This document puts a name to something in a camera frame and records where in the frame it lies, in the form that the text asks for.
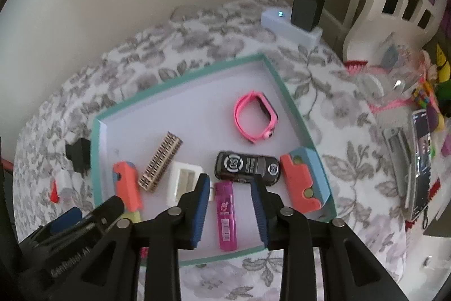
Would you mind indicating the floral blanket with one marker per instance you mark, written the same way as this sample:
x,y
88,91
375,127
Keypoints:
x,y
334,131

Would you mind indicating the orange toy with white face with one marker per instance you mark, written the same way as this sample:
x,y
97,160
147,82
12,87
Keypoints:
x,y
65,183

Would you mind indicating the pink translucent lighter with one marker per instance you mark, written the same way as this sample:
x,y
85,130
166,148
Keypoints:
x,y
227,216

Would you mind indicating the grey flat device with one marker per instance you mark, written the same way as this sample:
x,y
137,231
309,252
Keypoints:
x,y
401,163

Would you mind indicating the teal shallow box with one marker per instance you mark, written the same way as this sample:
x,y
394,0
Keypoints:
x,y
197,103

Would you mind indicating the black plug charger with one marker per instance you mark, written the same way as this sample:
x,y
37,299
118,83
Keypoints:
x,y
79,153

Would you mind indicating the black power adapter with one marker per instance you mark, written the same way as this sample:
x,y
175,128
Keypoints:
x,y
306,10

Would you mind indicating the white power strip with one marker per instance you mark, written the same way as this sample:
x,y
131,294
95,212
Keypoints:
x,y
278,22

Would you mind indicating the white plug charger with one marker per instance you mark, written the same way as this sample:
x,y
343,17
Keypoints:
x,y
178,177

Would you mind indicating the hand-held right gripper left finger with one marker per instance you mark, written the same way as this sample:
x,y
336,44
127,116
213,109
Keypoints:
x,y
199,209

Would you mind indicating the orange blue toy knife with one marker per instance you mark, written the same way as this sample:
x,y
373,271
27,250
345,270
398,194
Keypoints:
x,y
128,188
299,181

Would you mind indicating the yellow toy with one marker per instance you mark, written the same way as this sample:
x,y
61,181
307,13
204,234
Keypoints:
x,y
442,61

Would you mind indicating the gold black patterned lighter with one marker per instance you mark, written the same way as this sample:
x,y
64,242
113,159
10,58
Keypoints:
x,y
160,163

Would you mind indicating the smartphone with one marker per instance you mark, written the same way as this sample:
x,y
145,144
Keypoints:
x,y
421,153

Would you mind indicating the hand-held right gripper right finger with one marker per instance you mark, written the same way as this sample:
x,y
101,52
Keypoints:
x,y
259,209

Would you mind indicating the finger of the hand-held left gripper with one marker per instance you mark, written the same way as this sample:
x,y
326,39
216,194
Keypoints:
x,y
65,220

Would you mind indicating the black toy car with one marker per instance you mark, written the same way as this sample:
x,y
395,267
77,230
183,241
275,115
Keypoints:
x,y
243,165

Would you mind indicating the pink toy watch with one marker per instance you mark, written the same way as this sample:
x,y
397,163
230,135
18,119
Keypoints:
x,y
273,124

